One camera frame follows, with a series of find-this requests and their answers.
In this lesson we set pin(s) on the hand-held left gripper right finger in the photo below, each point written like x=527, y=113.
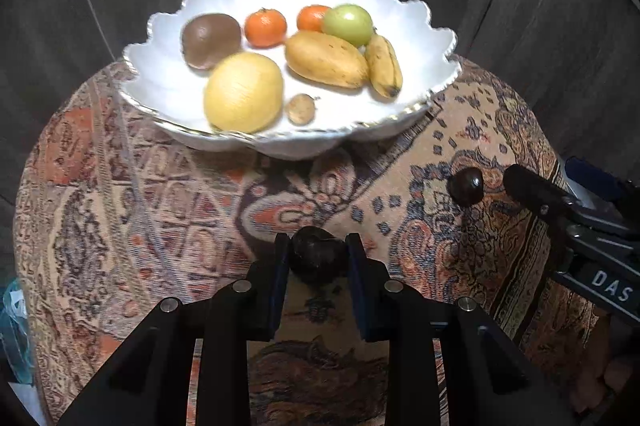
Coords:
x=357, y=286

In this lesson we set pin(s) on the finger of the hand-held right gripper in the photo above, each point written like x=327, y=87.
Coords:
x=530, y=191
x=595, y=173

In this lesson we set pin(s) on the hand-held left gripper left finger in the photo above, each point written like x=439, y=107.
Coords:
x=277, y=286

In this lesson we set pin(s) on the dark brown chestnut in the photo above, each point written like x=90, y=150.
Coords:
x=465, y=187
x=315, y=256

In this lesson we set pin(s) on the small brown longan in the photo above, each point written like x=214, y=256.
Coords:
x=301, y=109

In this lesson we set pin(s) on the white scalloped bowl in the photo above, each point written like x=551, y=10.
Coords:
x=300, y=106

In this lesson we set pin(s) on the small yellow banana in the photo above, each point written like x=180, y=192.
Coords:
x=384, y=66

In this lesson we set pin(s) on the yellow round melon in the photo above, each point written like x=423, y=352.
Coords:
x=244, y=92

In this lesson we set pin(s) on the yellow mango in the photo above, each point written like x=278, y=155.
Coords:
x=325, y=59

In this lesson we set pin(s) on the green round apple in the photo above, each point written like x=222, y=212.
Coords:
x=348, y=25

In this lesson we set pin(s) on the brown kiwi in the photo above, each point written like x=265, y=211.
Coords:
x=210, y=41

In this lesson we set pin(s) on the person's right hand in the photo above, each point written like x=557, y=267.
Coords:
x=617, y=368

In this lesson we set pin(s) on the paisley patterned tablecloth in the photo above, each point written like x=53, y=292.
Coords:
x=150, y=206

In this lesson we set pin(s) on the orange tangerine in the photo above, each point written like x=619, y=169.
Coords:
x=311, y=19
x=265, y=28

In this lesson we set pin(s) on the clear bluish plastic bag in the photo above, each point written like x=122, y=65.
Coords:
x=15, y=331

